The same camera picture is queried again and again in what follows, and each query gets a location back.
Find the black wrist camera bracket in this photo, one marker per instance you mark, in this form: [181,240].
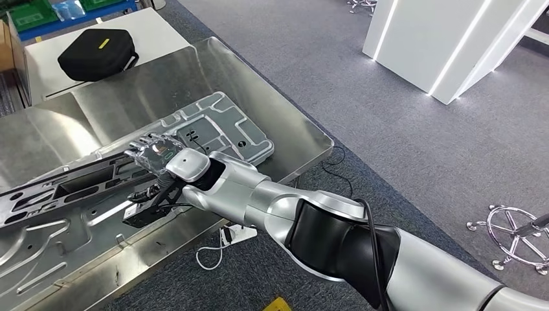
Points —
[165,206]

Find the brown cardboard box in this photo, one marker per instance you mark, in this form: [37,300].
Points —
[6,47]

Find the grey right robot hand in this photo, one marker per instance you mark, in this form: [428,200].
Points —
[156,152]

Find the white cabinet with light strips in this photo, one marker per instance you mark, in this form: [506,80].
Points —
[429,43]

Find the stainless steel workbench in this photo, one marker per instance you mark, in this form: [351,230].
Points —
[128,94]

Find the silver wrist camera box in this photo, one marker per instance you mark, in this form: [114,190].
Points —
[133,211]

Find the black zip case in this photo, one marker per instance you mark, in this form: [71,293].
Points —
[96,53]

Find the blue shelf board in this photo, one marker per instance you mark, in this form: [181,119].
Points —
[85,21]

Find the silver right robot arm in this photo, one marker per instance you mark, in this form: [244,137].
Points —
[240,193]

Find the long black plastic frame part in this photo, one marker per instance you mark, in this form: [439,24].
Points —
[85,182]

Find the clear acrylic panel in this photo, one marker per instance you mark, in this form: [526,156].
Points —
[19,64]

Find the white power strip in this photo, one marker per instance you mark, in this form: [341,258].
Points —
[240,235]

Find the blue plastic bag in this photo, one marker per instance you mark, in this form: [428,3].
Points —
[68,9]

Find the black stool with chrome base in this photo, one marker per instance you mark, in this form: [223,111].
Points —
[532,227]

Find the green plastic bin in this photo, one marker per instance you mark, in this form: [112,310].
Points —
[100,4]
[32,15]

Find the stamped grey metal plate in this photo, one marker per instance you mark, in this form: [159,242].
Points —
[227,129]

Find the chrome chair base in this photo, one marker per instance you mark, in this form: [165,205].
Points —
[362,6]

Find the white frame table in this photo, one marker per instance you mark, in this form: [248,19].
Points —
[536,36]

